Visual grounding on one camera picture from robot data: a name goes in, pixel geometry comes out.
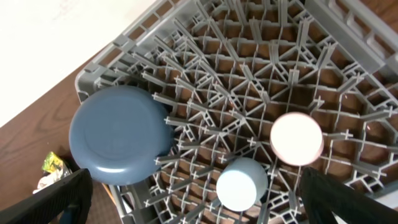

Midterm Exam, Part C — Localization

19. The grey plastic dishwasher rack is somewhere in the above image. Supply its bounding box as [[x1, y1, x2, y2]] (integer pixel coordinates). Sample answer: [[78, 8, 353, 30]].
[[75, 0, 397, 223]]

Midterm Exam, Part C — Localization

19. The light blue plastic cup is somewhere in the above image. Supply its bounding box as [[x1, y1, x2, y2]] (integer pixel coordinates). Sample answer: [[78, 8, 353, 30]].
[[216, 157, 268, 212]]

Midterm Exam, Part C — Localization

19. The crumpled white paper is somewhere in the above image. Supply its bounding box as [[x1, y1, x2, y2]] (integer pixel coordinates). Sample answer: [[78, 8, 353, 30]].
[[33, 170, 71, 194]]

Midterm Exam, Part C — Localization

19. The dark blue plate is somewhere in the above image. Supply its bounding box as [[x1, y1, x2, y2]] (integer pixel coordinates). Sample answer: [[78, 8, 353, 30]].
[[69, 86, 174, 185]]

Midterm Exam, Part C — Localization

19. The wooden chopstick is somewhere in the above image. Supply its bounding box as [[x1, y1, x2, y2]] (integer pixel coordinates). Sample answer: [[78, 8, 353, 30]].
[[102, 183, 116, 205]]

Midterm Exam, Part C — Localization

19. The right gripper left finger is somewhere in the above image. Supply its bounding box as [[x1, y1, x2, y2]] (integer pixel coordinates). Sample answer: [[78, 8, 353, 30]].
[[1, 169, 93, 223]]

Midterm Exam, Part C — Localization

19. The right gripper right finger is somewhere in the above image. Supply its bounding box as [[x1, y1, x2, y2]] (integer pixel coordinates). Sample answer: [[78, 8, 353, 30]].
[[300, 167, 397, 224]]

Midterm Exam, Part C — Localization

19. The pink plastic cup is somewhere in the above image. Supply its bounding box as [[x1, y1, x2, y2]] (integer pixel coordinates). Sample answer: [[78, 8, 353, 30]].
[[269, 112, 324, 166]]

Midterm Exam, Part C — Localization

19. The yellow green snack wrapper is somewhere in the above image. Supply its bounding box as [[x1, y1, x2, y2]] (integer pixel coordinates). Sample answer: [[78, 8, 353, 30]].
[[42, 151, 67, 173]]

